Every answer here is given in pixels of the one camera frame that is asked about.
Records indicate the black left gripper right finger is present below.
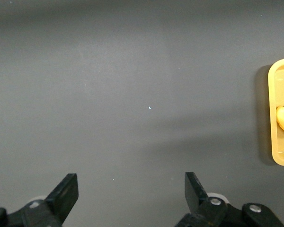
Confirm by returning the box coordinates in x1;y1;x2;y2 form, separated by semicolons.
175;172;284;227

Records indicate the yellow plastic tray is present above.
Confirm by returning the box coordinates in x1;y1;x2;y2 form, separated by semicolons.
267;57;284;167

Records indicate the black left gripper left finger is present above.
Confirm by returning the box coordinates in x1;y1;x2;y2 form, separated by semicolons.
0;173;80;227

